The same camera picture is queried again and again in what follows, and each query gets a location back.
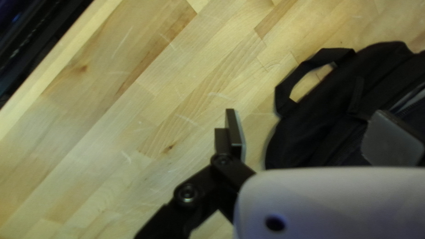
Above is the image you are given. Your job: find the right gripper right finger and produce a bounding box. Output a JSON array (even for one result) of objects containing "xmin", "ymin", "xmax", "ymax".
[{"xmin": 361, "ymin": 110, "xmax": 425, "ymax": 166}]

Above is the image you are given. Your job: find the black backpack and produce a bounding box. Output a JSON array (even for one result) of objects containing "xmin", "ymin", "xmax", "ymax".
[{"xmin": 265, "ymin": 41, "xmax": 425, "ymax": 170}]

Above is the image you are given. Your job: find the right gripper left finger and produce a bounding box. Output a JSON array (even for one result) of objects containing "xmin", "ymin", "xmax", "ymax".
[{"xmin": 134, "ymin": 109, "xmax": 255, "ymax": 239}]

